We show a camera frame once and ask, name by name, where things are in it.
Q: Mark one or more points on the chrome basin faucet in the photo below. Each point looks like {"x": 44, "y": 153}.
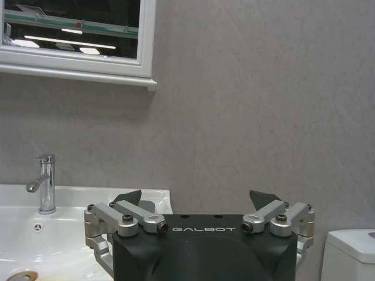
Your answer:
{"x": 44, "y": 183}

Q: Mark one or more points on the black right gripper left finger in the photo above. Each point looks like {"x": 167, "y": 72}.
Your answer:
{"x": 103, "y": 215}

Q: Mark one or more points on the white ceramic washbasin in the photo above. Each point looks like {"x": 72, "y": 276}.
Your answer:
{"x": 49, "y": 237}

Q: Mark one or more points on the white framed wall mirror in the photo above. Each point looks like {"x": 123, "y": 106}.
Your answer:
{"x": 77, "y": 41}

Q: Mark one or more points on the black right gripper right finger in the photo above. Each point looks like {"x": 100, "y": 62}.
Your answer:
{"x": 288, "y": 215}

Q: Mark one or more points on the brass basin drain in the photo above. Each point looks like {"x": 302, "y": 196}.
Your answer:
{"x": 22, "y": 277}

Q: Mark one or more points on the white toilet tank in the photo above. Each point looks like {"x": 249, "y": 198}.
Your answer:
{"x": 350, "y": 254}

